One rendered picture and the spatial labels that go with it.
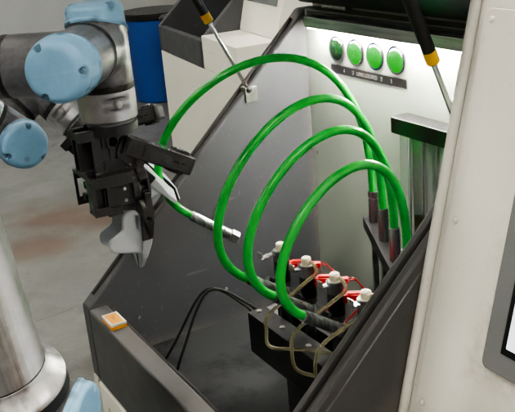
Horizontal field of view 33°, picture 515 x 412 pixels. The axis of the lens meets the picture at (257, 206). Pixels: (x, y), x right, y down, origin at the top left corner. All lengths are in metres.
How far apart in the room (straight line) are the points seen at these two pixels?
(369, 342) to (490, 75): 0.38
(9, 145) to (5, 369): 0.62
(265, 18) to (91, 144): 3.34
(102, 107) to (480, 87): 0.47
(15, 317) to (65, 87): 0.31
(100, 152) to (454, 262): 0.48
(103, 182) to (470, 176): 0.47
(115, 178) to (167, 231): 0.60
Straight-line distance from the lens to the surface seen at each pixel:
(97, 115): 1.12
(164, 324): 1.79
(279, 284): 1.19
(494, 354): 1.10
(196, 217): 1.51
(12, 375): 0.80
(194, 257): 1.77
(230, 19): 4.70
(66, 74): 0.99
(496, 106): 1.09
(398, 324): 1.20
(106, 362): 1.70
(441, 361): 1.18
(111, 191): 1.14
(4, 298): 0.76
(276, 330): 1.48
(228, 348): 1.75
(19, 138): 1.35
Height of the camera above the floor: 1.69
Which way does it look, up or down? 20 degrees down
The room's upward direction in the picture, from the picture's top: 5 degrees counter-clockwise
